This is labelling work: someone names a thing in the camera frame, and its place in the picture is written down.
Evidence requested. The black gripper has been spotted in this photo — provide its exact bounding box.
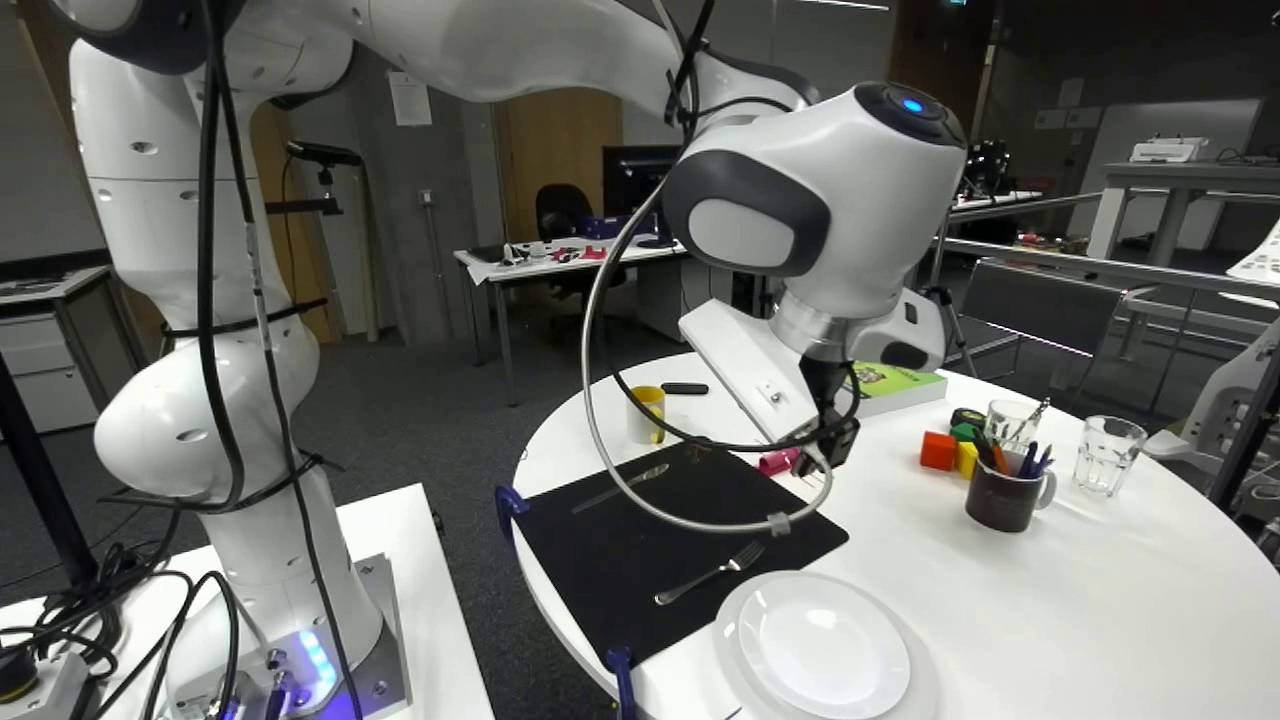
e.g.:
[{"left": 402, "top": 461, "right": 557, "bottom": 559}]
[{"left": 798, "top": 347, "right": 868, "bottom": 475}]

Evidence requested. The smaller white plate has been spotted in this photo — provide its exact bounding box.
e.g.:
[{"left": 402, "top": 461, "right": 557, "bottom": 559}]
[{"left": 738, "top": 574, "right": 917, "bottom": 720}]

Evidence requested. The silver fork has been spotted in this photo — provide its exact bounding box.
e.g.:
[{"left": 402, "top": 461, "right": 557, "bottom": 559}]
[{"left": 648, "top": 538, "right": 776, "bottom": 613}]

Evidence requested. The silver knife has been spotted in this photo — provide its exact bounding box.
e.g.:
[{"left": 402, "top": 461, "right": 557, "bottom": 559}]
[{"left": 570, "top": 461, "right": 673, "bottom": 520}]

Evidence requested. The black place mat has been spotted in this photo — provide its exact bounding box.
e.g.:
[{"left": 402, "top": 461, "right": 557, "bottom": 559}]
[{"left": 507, "top": 435, "right": 856, "bottom": 673}]

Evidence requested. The larger white plate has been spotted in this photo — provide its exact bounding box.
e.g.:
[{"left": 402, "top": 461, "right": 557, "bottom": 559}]
[{"left": 712, "top": 567, "right": 943, "bottom": 720}]

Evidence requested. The pink flat bar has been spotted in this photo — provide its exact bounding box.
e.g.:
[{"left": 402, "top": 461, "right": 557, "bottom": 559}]
[{"left": 758, "top": 443, "right": 811, "bottom": 482}]

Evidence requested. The green book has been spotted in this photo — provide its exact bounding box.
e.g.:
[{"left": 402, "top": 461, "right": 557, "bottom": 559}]
[{"left": 852, "top": 355, "right": 951, "bottom": 415}]

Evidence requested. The red orange cube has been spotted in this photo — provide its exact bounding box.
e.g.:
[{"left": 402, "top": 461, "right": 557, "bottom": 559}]
[{"left": 917, "top": 429, "right": 966, "bottom": 475}]

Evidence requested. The black pen cup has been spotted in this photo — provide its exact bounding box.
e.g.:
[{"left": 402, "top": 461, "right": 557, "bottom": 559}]
[{"left": 966, "top": 456, "right": 1060, "bottom": 538}]

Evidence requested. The white mug yellow inside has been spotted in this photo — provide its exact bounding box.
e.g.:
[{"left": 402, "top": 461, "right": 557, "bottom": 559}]
[{"left": 628, "top": 381, "right": 673, "bottom": 448}]

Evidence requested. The silver pen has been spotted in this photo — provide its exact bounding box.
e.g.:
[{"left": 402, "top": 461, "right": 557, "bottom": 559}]
[{"left": 1014, "top": 394, "right": 1055, "bottom": 456}]

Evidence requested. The clear drinking glass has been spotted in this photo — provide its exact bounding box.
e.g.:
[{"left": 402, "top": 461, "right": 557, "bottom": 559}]
[{"left": 1067, "top": 414, "right": 1154, "bottom": 504}]

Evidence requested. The long white desk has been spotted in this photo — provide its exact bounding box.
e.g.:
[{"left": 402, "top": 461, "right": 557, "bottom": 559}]
[{"left": 948, "top": 188, "right": 1055, "bottom": 223}]

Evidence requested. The blue clamp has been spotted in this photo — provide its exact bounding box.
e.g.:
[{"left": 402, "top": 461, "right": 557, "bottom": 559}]
[
  {"left": 599, "top": 646, "right": 648, "bottom": 720},
  {"left": 491, "top": 486, "right": 535, "bottom": 530}
]

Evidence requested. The black computer monitor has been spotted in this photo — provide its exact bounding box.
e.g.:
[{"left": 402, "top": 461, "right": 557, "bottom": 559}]
[{"left": 599, "top": 141, "right": 694, "bottom": 230}]

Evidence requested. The round white table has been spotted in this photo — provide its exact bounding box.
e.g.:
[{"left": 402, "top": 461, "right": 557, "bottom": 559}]
[{"left": 507, "top": 347, "right": 1280, "bottom": 720}]

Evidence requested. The cluttered white desk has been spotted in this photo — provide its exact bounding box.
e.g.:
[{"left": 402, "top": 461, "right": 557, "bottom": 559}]
[{"left": 451, "top": 238, "right": 697, "bottom": 386}]

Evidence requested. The black office chair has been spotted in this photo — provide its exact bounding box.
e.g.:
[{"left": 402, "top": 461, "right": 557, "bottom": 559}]
[{"left": 533, "top": 179, "right": 599, "bottom": 247}]

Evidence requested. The wooden door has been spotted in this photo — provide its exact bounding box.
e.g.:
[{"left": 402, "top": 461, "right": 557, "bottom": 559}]
[{"left": 497, "top": 89, "right": 628, "bottom": 247}]

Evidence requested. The white box device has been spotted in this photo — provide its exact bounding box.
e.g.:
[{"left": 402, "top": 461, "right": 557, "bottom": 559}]
[{"left": 1125, "top": 132, "right": 1215, "bottom": 169}]

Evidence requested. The white notice paper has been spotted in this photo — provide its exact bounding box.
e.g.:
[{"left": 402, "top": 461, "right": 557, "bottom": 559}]
[{"left": 385, "top": 68, "right": 442, "bottom": 132}]

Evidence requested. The grey cabinet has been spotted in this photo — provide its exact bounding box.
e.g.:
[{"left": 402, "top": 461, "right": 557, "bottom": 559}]
[{"left": 0, "top": 256, "right": 125, "bottom": 435}]

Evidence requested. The black stand pole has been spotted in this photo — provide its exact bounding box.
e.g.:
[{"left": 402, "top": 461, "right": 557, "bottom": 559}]
[{"left": 0, "top": 354, "right": 104, "bottom": 591}]

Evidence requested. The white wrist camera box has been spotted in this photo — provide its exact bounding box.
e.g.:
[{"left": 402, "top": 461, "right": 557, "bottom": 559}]
[{"left": 678, "top": 296, "right": 822, "bottom": 448}]

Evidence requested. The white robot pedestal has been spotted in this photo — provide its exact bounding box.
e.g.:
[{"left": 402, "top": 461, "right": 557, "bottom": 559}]
[{"left": 0, "top": 482, "right": 501, "bottom": 720}]

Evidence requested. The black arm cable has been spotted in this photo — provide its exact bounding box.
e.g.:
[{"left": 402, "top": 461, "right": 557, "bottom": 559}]
[{"left": 194, "top": 0, "right": 364, "bottom": 720}]

